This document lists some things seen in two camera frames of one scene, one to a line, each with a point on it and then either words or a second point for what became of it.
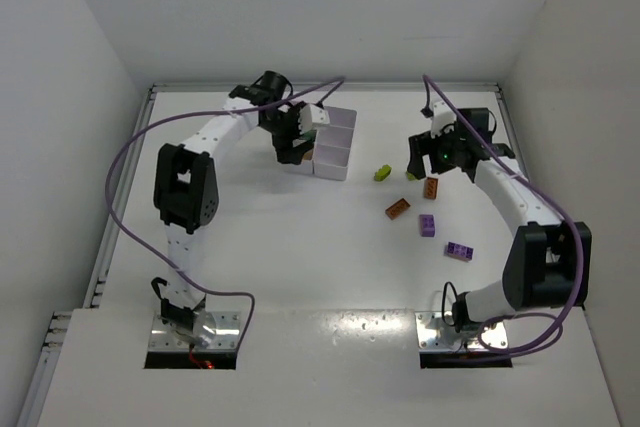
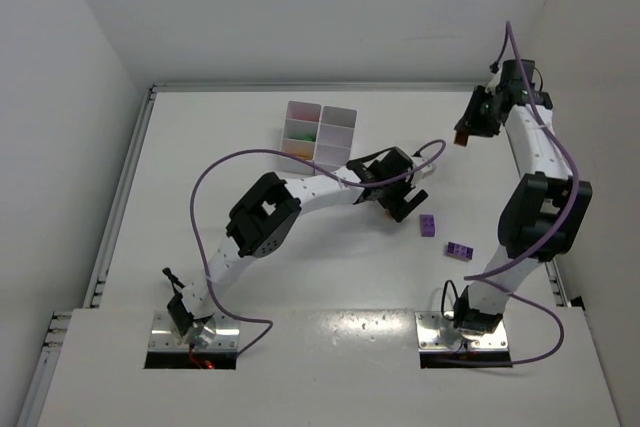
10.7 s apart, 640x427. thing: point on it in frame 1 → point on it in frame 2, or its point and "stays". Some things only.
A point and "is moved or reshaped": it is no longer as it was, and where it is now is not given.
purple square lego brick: (426, 225) stays
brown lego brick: (431, 187) is moved or reshaped
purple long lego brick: (458, 251) stays
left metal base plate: (212, 330) stays
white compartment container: (330, 153) stays
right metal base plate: (433, 333) stays
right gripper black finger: (419, 146) → (469, 121)
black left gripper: (288, 145) → (405, 195)
